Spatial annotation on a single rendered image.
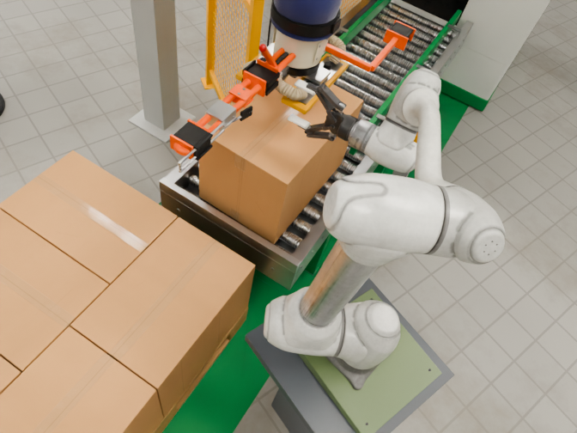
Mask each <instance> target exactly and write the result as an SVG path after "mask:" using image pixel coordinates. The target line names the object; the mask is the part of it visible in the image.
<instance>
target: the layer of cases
mask: <svg viewBox="0 0 577 433"><path fill-rule="evenodd" d="M254 272H255V265H254V264H253V263H252V262H250V261H248V260H247V259H245V258H243V257H241V256H240V255H238V254H237V253H236V252H234V251H232V250H231V249H229V248H228V247H225V246H224V245H222V244H221V243H220V242H218V241H216V240H215V239H213V238H212V237H210V236H208V235H206V234H205V233H204V232H202V231H201V230H199V229H197V228H195V227H194V226H192V225H191V224H189V223H188V222H186V221H185V220H183V219H182V218H180V217H178V216H176V215H175V214H173V213H172V212H171V211H169V210H167V209H165V208H164V207H162V206H161V205H159V204H157V203H156V202H155V201H153V200H152V199H150V198H148V197H146V196H145V195H143V194H141V193H140V192H139V191H137V190H135V189H134V188H132V187H131V186H129V185H127V184H125V183H124V182H123V181H122V180H119V179H118V178H116V177H115V176H113V175H111V174H109V173H108V172H107V171H106V170H104V169H102V168H100V167H99V166H97V165H95V164H94V163H92V162H91V161H89V160H88V159H86V158H85V157H83V156H81V155H79V154H78V153H76V152H75V151H74V150H72V151H71V152H70V153H69V154H68V155H66V156H64V157H63V158H62V159H60V160H59V161H58V162H56V163H54V164H53V165H52V166H50V167H49V168H48V169H47V170H46V171H44V172H43V173H41V174H40V175H38V176H37V177H36V178H34V179H33V180H31V181H30V182H28V183H27V184H26V185H25V186H24V187H22V188H21V189H20V190H18V191H17V192H15V193H14V194H12V195H11V196H10V197H8V198H7V199H5V200H4V201H3V202H2V203H1V204H0V433H153V432H154V431H155V429H156V428H157V427H158V425H159V424H160V423H161V421H162V420H163V417H165V416H166V415H167V414H168V413H169V411H170V410H171V409H172V407H173V406H174V404H175V403H176V402H177V400H178V399H179V397H180V396H181V395H182V393H183V392H184V391H185V390H186V389H187V387H188V386H189V385H190V383H191V382H192V380H193V379H194V378H195V376H196V375H197V373H198V372H199V371H200V370H201V368H202V367H203V366H204V365H205V364H206V362H207V361H208V360H209V358H210V357H211V355H212V354H213V353H214V351H215V350H216V348H217V347H218V346H219V344H220V343H221V342H222V341H223V340H224V338H225V337H226V336H227V334H228V333H229V331H230V330H231V329H232V328H233V326H234V325H235V323H236V322H237V321H238V319H239V318H240V317H241V315H243V313H244V312H245V311H246V309H247V308H248V302H249V298H250V294H251V289H252V280H253V276H254Z"/></svg>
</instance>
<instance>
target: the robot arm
mask: <svg viewBox="0 0 577 433"><path fill-rule="evenodd" d="M295 86H296V87H298V88H300V89H302V90H304V91H306V92H308V93H309V94H311V95H315V94H316V95H317V96H318V98H319V100H320V101H321V103H322V105H323V106H324V108H325V110H326V113H327V115H326V120H325V122H324V123H322V124H316V125H310V124H311V123H309V122H308V121H306V120H304V119H302V118H300V117H298V116H296V115H294V114H291V115H290V116H289V117H288V120H289V121H291V122H293V123H295V124H297V125H298V126H299V127H300V128H301V129H303V130H305V133H306V134H307V137H311V138H321V139H327V140H330V141H332V142H333V141H334V140H335V138H336V137H337V136H338V137H339V138H341V139H342V140H344V141H346V142H347V141H349V142H348V145H349V146H351V147H353V148H354V149H357V150H359V151H360V152H361V153H364V154H365V155H367V156H368V157H369V158H370V159H371V160H373V161H374V162H377V163H378V164H379V165H381V166H383V167H386V168H390V169H391V170H394V171H397V172H400V173H408V172H411V171H412V170H413V169H415V179H412V178H408V177H403V176H398V175H392V174H377V173H363V174H352V175H348V176H345V177H342V178H340V179H339V180H337V181H335V182H334V183H333V184H332V185H331V187H330V188H329V190H328V192H327V194H326V197H325V202H324V208H323V220H324V223H325V227H326V229H327V230H328V231H329V233H330V234H331V235H332V236H334V237H335V238H336V239H337V242H336V243H335V245H334V247H333V248H332V250H331V251H330V253H329V255H328V256H327V258H326V259H325V262H324V263H323V265H322V267H321V268H320V270H319V272H318V274H317V276H316V277H315V279H314V280H313V282H312V283H311V285H310V286H308V287H305V288H302V289H300V290H298V291H296V292H295V293H292V294H290V295H288V296H279V297H278V298H276V299H274V300H272V301H271V302H270V303H269V304H268V305H267V306H266V309H265V316H264V336H265V338H266V339H267V341H268V342H269V343H271V344H272V345H274V346H275V347H276V348H278V349H280V350H283V351H288V352H292V353H297V354H303V355H310V356H320V357H326V358H327V359H328V360H329V361H330V362H331V363H332V364H333V365H334V366H335V367H336V368H337V369H338V370H339V371H340V372H341V373H342V374H343V375H344V376H345V377H346V378H347V379H348V380H349V382H350V384H351V386H352V387H353V388H354V389H355V390H360V389H362V387H363V385H364V382H365V380H366V379H367V378H368V377H369V376H370V375H371V374H372V373H373V372H374V370H375V369H376V368H377V367H378V366H379V365H380V363H381V362H382V361H384V360H385V359H386V358H388V357H389V356H390V355H391V353H392V352H393V351H394V350H395V348H396V347H397V345H398V341H399V339H400V335H401V333H400V321H399V317H398V314H397V312H396V310H395V309H394V308H393V307H392V306H390V305H389V304H387V303H385V302H381V301H375V300H367V301H365V302H353V303H348V302H349V301H350V299H351V298H352V297H353V296H354V295H355V293H356V292H357V291H358V290H359V289H360V288H361V287H362V285H363V284H364V283H365V282H366V281H367V279H368V278H369V277H370V276H371V275H372V273H373V272H374V271H375V270H376V268H377V267H378V266H380V265H384V264H387V263H389V262H391V261H393V260H395V259H400V258H403V257H405V256H407V255H408V254H409V253H420V254H427V255H434V256H440V257H445V258H450V259H453V258H456V257H457V258H458V259H459V260H460V261H462V262H465V263H469V264H475V265H482V264H487V263H489V262H490V261H492V260H493V259H496V258H497V257H498V256H499V255H500V254H501V252H502V250H503V248H504V245H505V237H506V234H505V229H504V227H503V224H502V222H501V219H500V218H499V216H498V214H497V213H496V211H495V210H494V209H493V208H492V207H491V206H490V205H489V204H488V203H486V202H485V201H484V200H483V199H482V198H480V197H479V196H477V195H476V194H475V193H473V192H470V191H468V190H466V189H464V188H463V187H462V186H457V185H454V184H451V183H449V182H446V181H444V180H443V178H442V175H441V145H440V111H439V108H440V103H439V95H440V90H441V79H440V77H439V75H438V74H436V73H435V72H433V71H431V70H428V69H423V68H421V69H418V70H414V71H413V72H411V73H410V74H409V75H408V76H407V77H406V79H405V80H404V82H403V83H402V85H401V86H400V88H399V90H398V92H397V93H396V95H395V97H394V99H393V101H392V104H391V106H390V109H389V112H388V114H387V115H386V118H385V120H384V121H383V123H382V124H381V126H377V125H374V124H373V123H371V122H369V121H367V120H365V119H360V120H358V119H357V118H355V117H353V116H351V115H349V114H345V113H344V112H343V110H344V108H345V107H346V106H347V105H346V104H345V103H343V102H342V101H340V100H339V99H338V98H337V97H336V95H335V94H334V93H333V92H332V91H331V90H330V89H329V88H328V87H327V86H326V84H325V83H324V82H322V83H321V84H320V85H319V86H316V85H314V84H312V83H310V82H309V83H307V82H304V81H302V80H301V79H299V80H298V81H297V82H296V83H295ZM327 130H330V132H328V131H327ZM417 133H418V136H417V143H415V142H413V141H414V139H415V137H416V134H417ZM336 134H337V135H336Z"/></svg>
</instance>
